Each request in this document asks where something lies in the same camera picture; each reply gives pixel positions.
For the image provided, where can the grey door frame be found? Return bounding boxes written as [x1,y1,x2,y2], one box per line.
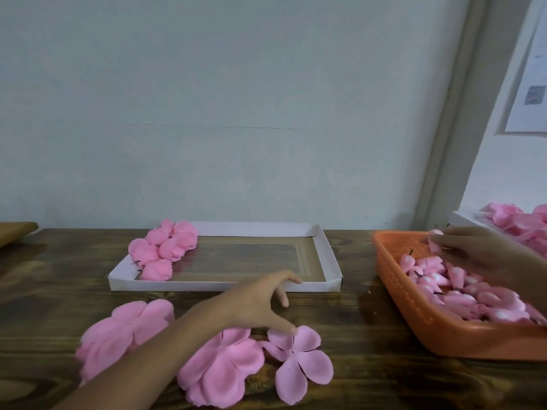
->
[414,0,518,231]

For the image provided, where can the pink petal flower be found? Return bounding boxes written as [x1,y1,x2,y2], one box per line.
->
[171,222,199,253]

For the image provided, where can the stack of pink petals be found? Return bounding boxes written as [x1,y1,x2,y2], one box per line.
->
[75,298,176,385]
[177,327,266,409]

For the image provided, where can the pile of pink petals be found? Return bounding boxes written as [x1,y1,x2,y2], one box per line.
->
[479,202,547,257]

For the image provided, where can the pink rose buds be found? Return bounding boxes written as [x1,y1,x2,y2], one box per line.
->
[399,252,547,325]

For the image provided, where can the white paper notice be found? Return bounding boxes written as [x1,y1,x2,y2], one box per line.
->
[505,13,547,134]

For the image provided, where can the person's right hand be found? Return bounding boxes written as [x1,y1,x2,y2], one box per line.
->
[427,226,531,291]

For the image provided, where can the person's right forearm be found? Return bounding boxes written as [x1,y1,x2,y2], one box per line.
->
[504,243,547,314]

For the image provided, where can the person's left forearm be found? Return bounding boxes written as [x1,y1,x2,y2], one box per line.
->
[53,298,230,410]

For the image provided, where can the white shallow tray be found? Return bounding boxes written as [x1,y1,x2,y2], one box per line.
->
[108,222,344,294]

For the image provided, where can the person's left hand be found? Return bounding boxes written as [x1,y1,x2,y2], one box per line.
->
[205,269,304,337]

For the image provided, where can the group of finished pink roses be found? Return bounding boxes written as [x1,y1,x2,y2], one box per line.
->
[127,220,199,282]

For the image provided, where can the orange plastic basket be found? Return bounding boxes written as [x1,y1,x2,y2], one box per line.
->
[373,231,547,362]

